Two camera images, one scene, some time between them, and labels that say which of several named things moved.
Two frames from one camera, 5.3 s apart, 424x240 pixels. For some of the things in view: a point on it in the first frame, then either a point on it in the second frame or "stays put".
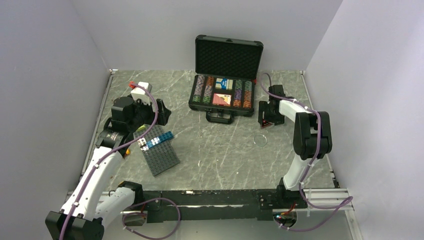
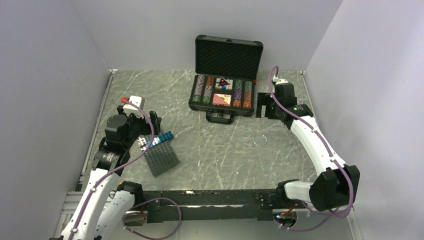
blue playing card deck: [223, 83] stays put
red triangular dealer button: [265, 123] → [223, 82]
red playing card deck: [222, 100] stays put
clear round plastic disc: [260, 140] stays put
